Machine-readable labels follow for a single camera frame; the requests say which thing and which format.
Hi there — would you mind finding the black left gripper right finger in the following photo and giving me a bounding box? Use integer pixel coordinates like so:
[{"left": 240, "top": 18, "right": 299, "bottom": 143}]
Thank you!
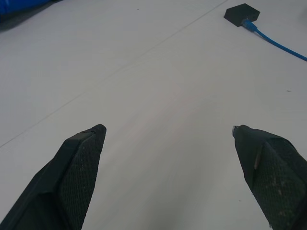
[{"left": 231, "top": 124, "right": 307, "bottom": 230}]

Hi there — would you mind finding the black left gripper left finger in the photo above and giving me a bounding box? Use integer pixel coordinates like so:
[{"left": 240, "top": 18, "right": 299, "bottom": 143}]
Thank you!
[{"left": 0, "top": 124, "right": 107, "bottom": 230}]

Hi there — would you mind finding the small black box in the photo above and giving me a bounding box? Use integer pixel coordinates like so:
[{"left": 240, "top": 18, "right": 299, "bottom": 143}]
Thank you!
[{"left": 224, "top": 3, "right": 260, "bottom": 27}]

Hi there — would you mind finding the blue plastic object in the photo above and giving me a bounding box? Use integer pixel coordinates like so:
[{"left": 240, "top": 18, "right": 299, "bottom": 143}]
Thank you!
[{"left": 0, "top": 0, "right": 63, "bottom": 17}]

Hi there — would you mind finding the blue cable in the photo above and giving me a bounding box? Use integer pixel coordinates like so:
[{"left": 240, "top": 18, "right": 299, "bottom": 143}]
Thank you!
[{"left": 241, "top": 18, "right": 307, "bottom": 61}]

